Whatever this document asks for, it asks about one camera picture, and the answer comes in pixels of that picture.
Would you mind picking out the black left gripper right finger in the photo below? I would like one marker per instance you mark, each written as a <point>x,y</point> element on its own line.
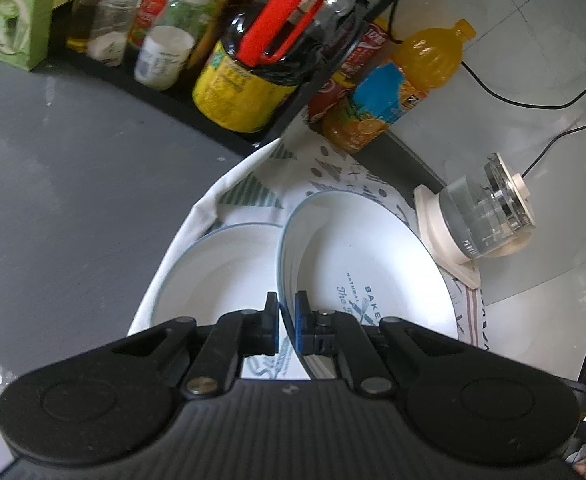
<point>338,336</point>

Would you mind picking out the red cola can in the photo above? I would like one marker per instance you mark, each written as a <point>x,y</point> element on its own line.
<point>345,78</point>

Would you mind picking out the dark soy sauce bottle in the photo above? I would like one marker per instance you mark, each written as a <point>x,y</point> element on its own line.
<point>264,55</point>

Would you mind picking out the glass electric kettle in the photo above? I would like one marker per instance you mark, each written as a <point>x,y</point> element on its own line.
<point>488,210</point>

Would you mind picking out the orange juice bottle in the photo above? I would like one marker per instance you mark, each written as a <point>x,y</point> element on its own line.
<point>423,62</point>

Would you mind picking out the green pill bottle white cap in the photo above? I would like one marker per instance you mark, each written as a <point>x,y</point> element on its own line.
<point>192,16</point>

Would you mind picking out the green carton box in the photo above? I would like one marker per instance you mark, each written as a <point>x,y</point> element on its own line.
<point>18,10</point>

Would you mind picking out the white Sweet bakery plate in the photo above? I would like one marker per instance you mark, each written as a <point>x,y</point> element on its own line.
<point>231,269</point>

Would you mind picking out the patterned white table cloth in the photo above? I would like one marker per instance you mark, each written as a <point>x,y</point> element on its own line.
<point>265,188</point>

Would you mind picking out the white supplement jar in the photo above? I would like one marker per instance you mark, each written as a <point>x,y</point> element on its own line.
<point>164,53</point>

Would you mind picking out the black metal shelf rack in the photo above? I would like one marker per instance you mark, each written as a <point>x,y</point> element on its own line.
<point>177,100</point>

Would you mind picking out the clear glass spice jar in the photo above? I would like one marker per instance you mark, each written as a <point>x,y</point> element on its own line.
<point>110,29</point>

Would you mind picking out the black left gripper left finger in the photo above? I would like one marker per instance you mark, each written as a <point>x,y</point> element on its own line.
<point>217,351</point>

